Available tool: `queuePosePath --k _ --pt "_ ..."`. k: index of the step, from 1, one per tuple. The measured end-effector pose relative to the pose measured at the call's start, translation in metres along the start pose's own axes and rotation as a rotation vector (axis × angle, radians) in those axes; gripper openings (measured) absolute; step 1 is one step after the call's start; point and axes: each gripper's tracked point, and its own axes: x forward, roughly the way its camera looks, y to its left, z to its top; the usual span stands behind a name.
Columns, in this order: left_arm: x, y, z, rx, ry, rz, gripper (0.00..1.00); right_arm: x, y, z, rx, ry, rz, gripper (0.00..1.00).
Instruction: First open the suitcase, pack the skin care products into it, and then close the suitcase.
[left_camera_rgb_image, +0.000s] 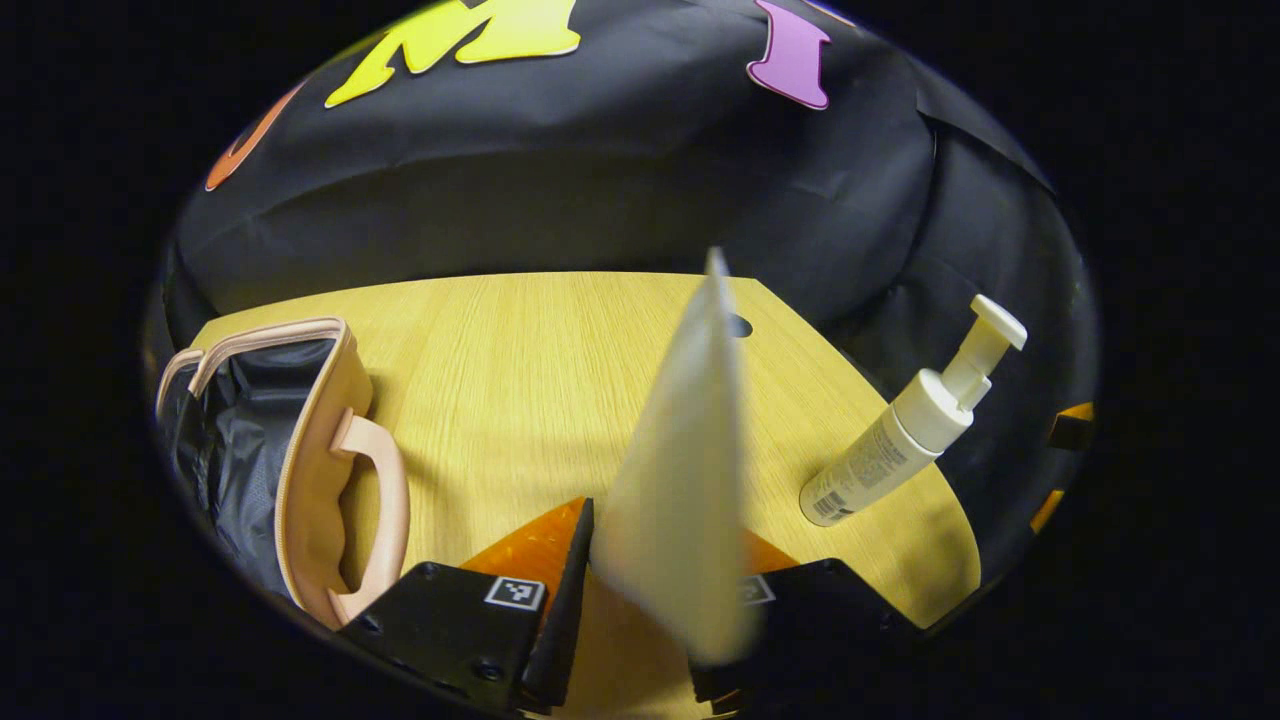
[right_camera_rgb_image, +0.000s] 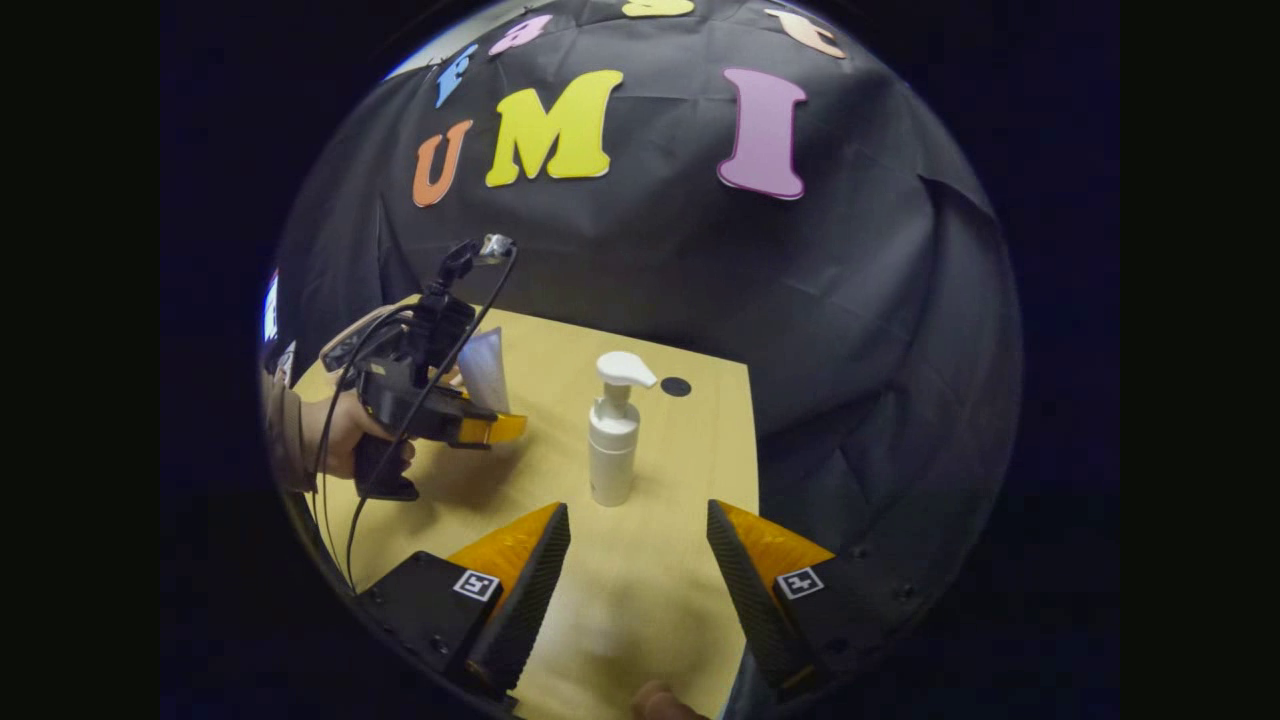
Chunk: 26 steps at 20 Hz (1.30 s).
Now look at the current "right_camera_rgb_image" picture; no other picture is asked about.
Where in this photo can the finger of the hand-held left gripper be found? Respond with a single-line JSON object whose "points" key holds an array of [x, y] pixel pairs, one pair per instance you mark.
{"points": [[495, 430]]}

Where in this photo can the black backdrop cloth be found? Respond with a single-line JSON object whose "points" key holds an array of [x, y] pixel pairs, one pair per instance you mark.
{"points": [[650, 260]]}

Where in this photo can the white squeeze tube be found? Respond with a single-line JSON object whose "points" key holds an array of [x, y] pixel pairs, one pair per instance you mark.
{"points": [[487, 370]]}

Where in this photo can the blue-white screen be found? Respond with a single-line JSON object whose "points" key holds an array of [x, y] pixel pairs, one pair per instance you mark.
{"points": [[270, 305]]}

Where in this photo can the white printed object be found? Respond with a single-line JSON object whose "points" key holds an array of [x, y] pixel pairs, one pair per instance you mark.
{"points": [[285, 362]]}

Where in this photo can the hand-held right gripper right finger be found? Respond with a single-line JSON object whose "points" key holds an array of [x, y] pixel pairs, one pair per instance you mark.
{"points": [[750, 600]]}

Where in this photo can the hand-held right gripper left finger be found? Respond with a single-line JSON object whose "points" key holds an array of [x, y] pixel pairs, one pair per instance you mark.
{"points": [[525, 610]]}

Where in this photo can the white pump bottle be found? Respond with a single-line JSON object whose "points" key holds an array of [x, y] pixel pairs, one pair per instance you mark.
{"points": [[612, 450]]}

